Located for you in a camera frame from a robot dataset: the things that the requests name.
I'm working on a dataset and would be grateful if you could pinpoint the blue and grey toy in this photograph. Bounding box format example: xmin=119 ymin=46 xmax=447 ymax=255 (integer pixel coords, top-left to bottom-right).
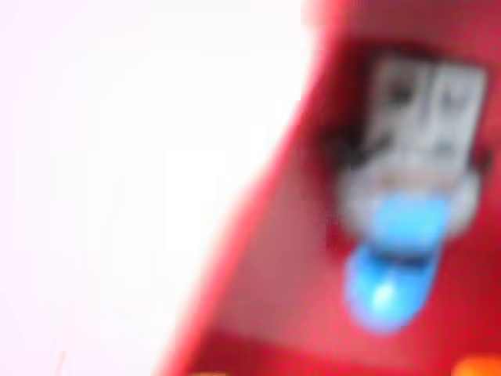
xmin=323 ymin=53 xmax=491 ymax=334

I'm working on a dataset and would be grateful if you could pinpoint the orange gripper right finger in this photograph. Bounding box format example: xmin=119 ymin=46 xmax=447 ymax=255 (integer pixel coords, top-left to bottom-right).
xmin=449 ymin=353 xmax=501 ymax=376

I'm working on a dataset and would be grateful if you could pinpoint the red container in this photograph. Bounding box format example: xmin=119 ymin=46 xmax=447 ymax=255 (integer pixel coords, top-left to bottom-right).
xmin=151 ymin=0 xmax=501 ymax=376

